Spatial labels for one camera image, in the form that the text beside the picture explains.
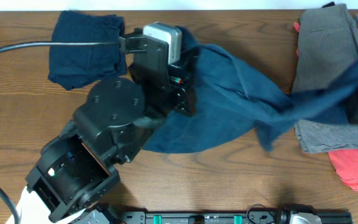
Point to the coral red garment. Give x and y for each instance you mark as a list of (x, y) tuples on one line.
[(344, 161)]

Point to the dark blue shorts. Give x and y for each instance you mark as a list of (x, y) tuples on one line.
[(232, 98)]

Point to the folded dark navy shorts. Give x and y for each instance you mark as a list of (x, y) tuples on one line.
[(76, 67)]

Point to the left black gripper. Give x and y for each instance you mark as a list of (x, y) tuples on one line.
[(182, 85)]

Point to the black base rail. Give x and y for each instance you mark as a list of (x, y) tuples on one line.
[(256, 214)]

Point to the grey shorts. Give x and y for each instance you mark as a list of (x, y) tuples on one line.
[(327, 46)]

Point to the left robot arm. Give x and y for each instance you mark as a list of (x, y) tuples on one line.
[(118, 117)]

